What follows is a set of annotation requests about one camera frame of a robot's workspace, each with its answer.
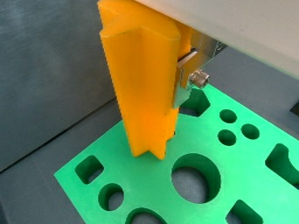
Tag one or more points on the orange star prism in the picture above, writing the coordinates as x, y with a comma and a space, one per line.
143, 43

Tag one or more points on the green shape sorter board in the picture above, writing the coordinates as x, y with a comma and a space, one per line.
230, 171

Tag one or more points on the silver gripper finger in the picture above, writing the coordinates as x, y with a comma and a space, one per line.
190, 76

